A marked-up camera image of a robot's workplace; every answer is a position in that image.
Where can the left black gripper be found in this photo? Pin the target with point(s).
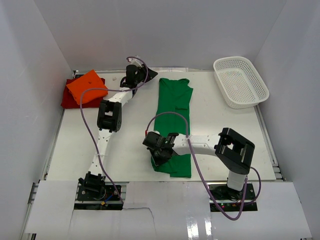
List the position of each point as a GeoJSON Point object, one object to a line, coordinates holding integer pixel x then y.
{"type": "Point", "coordinates": [151, 74]}

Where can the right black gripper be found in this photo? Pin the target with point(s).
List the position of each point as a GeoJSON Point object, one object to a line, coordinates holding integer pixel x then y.
{"type": "Point", "coordinates": [157, 162]}

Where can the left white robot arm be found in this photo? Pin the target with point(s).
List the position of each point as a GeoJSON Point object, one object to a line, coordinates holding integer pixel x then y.
{"type": "Point", "coordinates": [109, 121]}

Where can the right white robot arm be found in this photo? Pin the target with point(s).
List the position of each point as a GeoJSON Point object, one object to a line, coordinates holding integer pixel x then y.
{"type": "Point", "coordinates": [234, 151]}

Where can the orange folded t shirt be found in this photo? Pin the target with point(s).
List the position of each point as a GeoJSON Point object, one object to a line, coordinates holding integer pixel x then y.
{"type": "Point", "coordinates": [87, 88]}

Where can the dark red folded t shirt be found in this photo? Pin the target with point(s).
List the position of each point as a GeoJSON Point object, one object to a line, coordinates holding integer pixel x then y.
{"type": "Point", "coordinates": [68, 101]}

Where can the white perforated plastic basket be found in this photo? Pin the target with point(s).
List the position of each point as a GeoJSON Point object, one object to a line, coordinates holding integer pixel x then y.
{"type": "Point", "coordinates": [239, 82]}

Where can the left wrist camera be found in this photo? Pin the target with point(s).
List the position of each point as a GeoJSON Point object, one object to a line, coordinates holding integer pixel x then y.
{"type": "Point", "coordinates": [136, 62]}

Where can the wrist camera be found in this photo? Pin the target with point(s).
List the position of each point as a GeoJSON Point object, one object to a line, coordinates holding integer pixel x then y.
{"type": "Point", "coordinates": [151, 138]}
{"type": "Point", "coordinates": [136, 62]}

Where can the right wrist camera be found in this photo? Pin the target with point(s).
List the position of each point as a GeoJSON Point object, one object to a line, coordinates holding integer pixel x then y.
{"type": "Point", "coordinates": [151, 138]}

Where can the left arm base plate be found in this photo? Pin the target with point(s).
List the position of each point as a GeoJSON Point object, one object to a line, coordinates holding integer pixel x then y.
{"type": "Point", "coordinates": [108, 199]}

